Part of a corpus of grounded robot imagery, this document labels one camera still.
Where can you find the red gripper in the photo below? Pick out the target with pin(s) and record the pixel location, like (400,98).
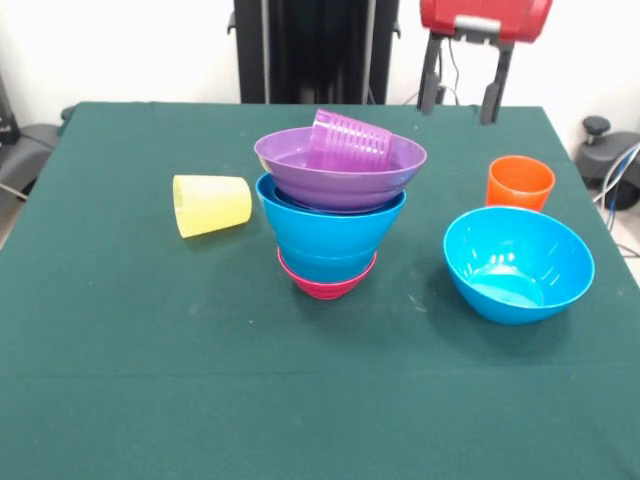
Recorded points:
(485,17)

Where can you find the purple cup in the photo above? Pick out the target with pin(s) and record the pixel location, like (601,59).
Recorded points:
(350,142)

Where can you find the wide purple bowl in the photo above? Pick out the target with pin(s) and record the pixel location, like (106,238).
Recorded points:
(340,187)

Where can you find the large blue bowl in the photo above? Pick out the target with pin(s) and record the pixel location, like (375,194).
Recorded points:
(517,270)
(327,235)

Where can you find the small red bowl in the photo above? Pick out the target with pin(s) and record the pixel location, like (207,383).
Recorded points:
(327,290)

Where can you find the yellow cup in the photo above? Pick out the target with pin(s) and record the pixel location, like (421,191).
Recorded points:
(212,205)

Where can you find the black power plug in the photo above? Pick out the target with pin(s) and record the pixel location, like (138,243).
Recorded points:
(442,95)

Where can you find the orange cup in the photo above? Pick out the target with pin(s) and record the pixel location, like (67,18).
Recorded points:
(520,187)

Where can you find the dark grey chair base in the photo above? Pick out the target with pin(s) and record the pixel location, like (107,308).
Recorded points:
(605,160)

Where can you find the dark green tablecloth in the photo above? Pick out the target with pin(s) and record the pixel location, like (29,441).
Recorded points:
(310,380)

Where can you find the grey padded chair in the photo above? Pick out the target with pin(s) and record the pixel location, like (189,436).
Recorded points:
(22,150)

